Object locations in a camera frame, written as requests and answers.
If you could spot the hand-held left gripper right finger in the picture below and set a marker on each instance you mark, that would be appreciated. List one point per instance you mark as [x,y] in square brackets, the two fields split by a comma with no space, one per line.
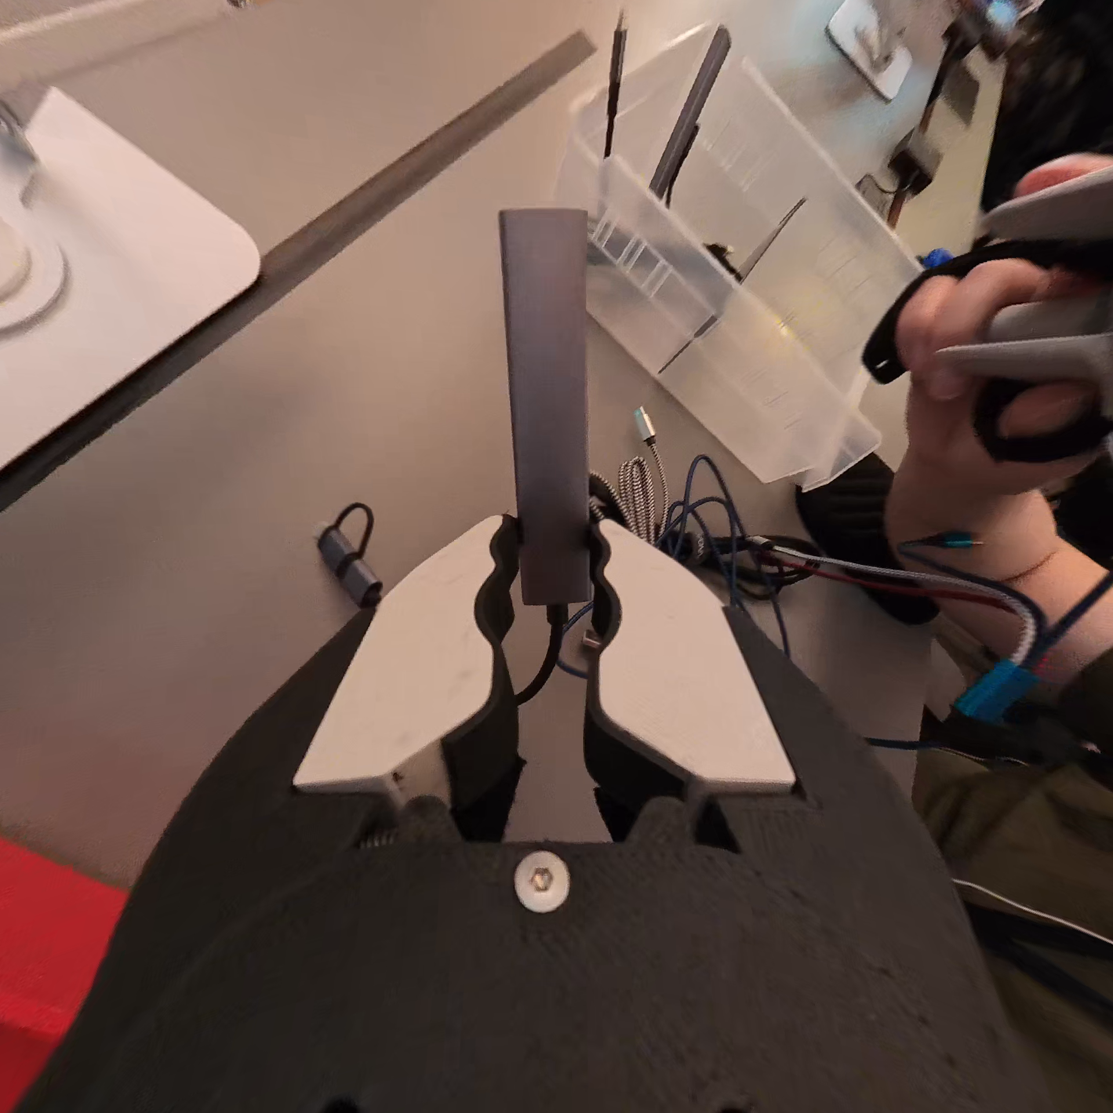
[687,686]

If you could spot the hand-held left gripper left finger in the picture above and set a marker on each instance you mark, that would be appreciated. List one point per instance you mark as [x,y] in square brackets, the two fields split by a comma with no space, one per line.
[409,669]

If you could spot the grey usb hub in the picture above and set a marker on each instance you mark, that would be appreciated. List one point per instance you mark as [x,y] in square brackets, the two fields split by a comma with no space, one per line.
[544,390]

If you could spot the grey usb adapter black loop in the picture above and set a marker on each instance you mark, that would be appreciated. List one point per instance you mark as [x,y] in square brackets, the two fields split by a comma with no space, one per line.
[348,564]

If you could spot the person's right hand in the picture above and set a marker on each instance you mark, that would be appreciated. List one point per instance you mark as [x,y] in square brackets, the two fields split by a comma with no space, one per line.
[944,312]

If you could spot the black wrist rest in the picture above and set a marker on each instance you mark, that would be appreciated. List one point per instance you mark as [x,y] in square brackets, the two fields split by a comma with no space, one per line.
[849,512]

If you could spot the clear plastic bin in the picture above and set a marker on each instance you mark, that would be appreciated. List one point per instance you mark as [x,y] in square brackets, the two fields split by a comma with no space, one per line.
[782,364]

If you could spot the white sign stand base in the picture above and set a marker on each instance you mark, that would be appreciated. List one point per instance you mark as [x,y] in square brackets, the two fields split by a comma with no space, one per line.
[131,286]
[870,51]

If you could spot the olive green jacket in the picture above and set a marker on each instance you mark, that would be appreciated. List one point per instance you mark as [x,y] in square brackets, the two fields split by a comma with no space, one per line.
[1043,825]

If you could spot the dark grey hub in bin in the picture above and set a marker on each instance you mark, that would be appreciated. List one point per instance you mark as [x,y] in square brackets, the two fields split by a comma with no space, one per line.
[692,112]

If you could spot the red container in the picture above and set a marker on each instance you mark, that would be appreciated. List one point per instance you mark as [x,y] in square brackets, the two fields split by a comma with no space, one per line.
[52,956]

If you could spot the black slim stick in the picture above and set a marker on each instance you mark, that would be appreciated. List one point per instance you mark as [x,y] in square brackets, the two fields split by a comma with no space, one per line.
[616,86]

